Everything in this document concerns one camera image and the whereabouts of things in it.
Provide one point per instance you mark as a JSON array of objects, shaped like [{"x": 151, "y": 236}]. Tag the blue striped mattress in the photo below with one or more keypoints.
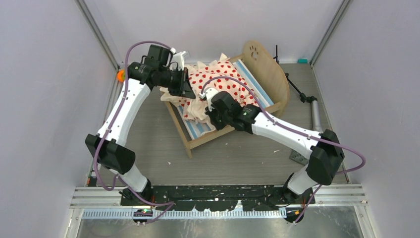
[{"x": 263, "y": 100}]

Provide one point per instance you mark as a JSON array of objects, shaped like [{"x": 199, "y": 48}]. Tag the orange green toy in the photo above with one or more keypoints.
[{"x": 121, "y": 76}]

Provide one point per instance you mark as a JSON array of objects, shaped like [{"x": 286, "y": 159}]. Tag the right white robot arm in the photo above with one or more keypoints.
[{"x": 320, "y": 148}]

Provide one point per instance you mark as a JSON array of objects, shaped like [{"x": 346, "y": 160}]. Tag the wooden pet bed frame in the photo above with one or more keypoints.
[{"x": 255, "y": 67}]

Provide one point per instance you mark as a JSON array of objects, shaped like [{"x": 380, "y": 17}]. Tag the strawberry print ruffled blanket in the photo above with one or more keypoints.
[{"x": 221, "y": 75}]

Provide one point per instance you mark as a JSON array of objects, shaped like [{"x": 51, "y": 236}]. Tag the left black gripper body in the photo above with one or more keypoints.
[{"x": 174, "y": 80}]

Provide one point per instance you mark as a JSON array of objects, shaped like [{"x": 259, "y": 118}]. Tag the black perforated pad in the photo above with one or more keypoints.
[{"x": 297, "y": 157}]

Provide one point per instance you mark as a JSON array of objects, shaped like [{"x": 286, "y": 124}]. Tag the teal small block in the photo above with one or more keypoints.
[{"x": 303, "y": 61}]

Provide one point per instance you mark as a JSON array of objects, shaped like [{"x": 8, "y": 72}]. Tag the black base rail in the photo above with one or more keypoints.
[{"x": 211, "y": 202}]

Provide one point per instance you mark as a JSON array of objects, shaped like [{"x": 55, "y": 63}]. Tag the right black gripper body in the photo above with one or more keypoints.
[{"x": 220, "y": 121}]

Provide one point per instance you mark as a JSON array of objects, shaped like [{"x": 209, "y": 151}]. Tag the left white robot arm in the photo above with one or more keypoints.
[{"x": 107, "y": 146}]

